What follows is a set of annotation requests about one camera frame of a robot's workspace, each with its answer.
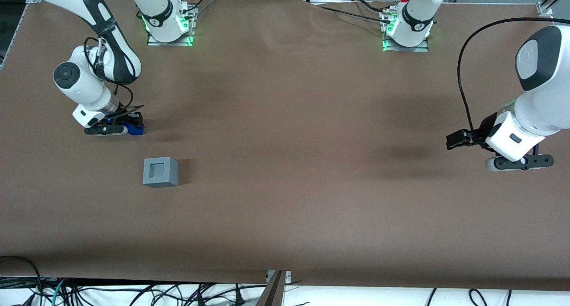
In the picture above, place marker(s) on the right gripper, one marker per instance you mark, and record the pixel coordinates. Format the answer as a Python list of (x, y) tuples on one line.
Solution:
[(129, 118)]

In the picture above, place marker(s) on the blue plastic part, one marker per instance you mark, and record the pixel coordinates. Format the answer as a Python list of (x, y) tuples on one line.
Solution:
[(136, 129)]

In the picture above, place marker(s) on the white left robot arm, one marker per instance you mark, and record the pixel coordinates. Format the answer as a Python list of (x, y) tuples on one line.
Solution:
[(541, 101)]

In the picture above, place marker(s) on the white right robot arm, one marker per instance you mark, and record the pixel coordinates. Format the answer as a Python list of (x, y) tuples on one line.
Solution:
[(89, 87)]

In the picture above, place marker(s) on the gray square base block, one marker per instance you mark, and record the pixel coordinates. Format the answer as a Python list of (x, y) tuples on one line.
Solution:
[(160, 172)]

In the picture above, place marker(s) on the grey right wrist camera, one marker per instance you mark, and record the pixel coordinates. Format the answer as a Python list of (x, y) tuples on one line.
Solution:
[(104, 130)]

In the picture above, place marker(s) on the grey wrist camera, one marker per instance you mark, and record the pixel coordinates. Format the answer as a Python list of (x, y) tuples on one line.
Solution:
[(104, 130), (521, 162)]

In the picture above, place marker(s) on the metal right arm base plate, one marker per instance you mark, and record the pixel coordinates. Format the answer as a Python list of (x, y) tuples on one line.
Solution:
[(171, 42)]

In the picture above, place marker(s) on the aluminium table edge bracket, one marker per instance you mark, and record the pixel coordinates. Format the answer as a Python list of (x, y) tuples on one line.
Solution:
[(276, 288)]

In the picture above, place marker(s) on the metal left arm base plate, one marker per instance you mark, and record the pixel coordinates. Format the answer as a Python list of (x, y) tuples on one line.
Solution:
[(407, 48)]

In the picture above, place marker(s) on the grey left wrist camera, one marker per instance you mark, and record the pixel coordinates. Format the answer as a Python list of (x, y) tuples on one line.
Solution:
[(521, 162)]

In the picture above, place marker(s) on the aluminium frame profile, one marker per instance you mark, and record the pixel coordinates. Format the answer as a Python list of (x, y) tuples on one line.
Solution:
[(550, 1)]

